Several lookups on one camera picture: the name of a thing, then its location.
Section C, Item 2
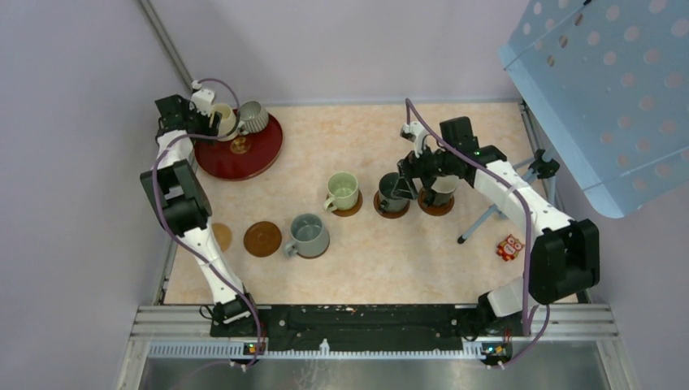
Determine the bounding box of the grey green mug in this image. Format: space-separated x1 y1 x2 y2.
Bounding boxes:
282 214 331 258

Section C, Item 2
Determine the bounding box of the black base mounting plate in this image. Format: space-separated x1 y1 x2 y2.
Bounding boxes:
199 304 522 353

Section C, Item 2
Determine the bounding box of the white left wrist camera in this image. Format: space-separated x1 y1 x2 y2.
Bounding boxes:
190 80 215 116

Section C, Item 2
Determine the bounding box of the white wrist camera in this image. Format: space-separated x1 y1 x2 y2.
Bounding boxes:
190 80 215 116
400 121 429 158

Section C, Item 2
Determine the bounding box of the dark red round tray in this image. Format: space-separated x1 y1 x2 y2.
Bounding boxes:
194 114 284 181

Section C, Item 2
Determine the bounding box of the grey tripod stand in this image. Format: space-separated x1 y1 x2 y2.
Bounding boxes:
457 147 558 245

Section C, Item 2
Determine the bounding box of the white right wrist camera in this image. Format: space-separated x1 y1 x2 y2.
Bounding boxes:
400 121 429 158

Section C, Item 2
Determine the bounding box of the small white cup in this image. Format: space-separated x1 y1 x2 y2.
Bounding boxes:
424 175 460 207

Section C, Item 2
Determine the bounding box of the light brown wooden coaster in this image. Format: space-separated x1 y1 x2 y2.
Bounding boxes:
243 221 282 258

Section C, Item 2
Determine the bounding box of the cream ceramic cup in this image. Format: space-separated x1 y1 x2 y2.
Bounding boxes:
210 103 242 142

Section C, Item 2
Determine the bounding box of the pale green mug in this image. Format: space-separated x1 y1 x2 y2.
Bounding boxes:
323 171 359 212

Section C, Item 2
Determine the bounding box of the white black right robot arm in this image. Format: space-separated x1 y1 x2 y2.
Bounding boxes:
394 117 600 335

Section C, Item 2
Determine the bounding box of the aluminium frame rail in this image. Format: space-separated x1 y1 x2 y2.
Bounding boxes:
117 303 639 389

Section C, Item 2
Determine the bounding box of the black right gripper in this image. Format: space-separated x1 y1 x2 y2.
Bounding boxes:
392 138 457 200

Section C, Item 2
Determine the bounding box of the grey ribbed cup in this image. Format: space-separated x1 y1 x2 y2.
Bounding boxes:
238 101 270 135

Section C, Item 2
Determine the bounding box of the blue perforated metal panel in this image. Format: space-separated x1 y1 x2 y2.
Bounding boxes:
499 1 688 219

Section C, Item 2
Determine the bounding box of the dark green mug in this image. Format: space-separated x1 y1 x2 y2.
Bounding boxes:
377 172 410 215

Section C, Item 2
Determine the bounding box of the red owl sticker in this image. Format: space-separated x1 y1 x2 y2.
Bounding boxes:
496 234 525 262

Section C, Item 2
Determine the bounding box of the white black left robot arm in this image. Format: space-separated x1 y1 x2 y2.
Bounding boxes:
140 94 261 336

